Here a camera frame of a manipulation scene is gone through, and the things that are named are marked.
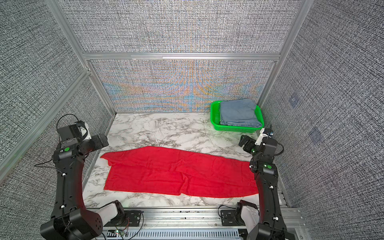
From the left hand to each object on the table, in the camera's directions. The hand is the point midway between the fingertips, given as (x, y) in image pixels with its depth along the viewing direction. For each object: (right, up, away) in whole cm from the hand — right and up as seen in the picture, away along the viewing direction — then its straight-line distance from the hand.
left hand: (99, 138), depth 75 cm
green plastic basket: (+65, +18, +41) cm, 79 cm away
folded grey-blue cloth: (+84, +16, +37) cm, 94 cm away
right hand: (+77, +1, +3) cm, 77 cm away
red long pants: (+28, -21, +15) cm, 38 cm away
